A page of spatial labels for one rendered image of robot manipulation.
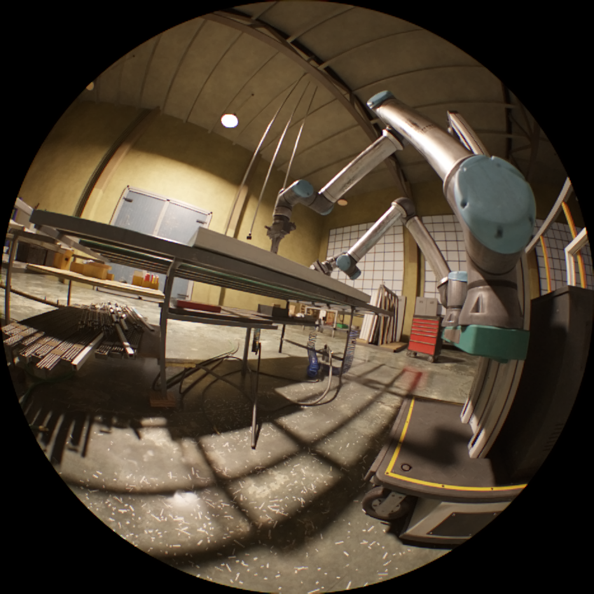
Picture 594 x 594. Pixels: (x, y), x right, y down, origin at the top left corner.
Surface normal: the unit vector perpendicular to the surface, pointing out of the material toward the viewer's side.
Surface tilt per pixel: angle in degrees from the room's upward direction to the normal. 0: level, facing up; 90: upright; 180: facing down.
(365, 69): 180
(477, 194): 95
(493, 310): 70
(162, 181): 90
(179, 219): 90
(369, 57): 180
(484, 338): 90
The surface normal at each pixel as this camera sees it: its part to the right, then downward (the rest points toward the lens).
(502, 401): -0.65, -0.16
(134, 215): 0.69, 0.07
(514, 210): -0.80, -0.09
